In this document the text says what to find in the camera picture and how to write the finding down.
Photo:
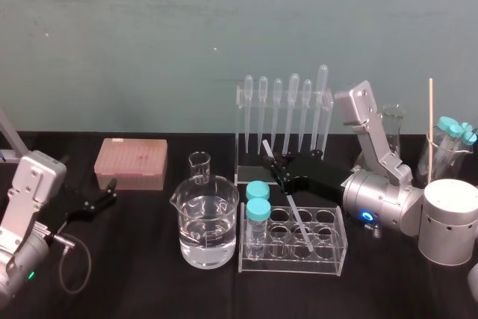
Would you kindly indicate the teal capped centrifuge tube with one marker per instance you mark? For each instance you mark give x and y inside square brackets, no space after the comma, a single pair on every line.
[449,126]
[467,134]

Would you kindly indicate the glass stirring rod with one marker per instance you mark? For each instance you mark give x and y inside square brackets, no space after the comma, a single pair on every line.
[298,218]

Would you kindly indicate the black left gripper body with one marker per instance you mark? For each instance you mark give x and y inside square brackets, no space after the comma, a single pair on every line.
[65,207]

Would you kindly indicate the tall glass measuring cylinder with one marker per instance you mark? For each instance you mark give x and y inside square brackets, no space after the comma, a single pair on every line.
[394,128]

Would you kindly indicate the clear acrylic tube rack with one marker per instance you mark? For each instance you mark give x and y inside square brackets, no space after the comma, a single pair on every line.
[328,248]

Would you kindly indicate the teal capped sample tube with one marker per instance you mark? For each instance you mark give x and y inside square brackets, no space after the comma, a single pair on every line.
[257,189]
[258,211]

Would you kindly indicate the pink pipette tip box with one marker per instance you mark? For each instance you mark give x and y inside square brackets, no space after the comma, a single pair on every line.
[130,162]

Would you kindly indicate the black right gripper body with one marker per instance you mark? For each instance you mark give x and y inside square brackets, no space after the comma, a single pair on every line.
[317,177]

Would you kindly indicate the thin wooden stick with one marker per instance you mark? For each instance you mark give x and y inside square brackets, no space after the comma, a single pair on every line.
[431,117]

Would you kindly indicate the large glass beaker with water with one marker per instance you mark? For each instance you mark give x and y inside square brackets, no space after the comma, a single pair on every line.
[207,229]

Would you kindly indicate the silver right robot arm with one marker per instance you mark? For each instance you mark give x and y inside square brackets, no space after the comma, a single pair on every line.
[384,199]

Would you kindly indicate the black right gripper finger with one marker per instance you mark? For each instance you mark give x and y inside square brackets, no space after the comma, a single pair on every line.
[285,181]
[272,162]

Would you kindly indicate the small empty glass beaker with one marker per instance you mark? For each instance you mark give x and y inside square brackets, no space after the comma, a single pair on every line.
[199,169]

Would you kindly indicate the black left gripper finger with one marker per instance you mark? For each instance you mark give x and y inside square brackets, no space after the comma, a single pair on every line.
[111,187]
[98,210]

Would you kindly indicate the black table cloth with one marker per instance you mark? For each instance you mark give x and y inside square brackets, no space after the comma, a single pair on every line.
[149,289]

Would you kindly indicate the grey metal stand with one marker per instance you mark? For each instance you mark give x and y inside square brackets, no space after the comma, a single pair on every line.
[8,136]

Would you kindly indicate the clear acrylic pipette stand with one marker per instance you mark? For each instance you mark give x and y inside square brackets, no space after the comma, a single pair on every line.
[254,175]

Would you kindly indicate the glass beaker holding tubes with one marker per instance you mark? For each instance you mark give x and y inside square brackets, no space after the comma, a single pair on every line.
[448,162]

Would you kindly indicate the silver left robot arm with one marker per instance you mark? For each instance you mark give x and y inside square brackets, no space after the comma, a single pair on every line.
[26,199]

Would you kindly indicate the long clear plastic transfer pipette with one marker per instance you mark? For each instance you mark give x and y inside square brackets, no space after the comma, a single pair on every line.
[319,110]

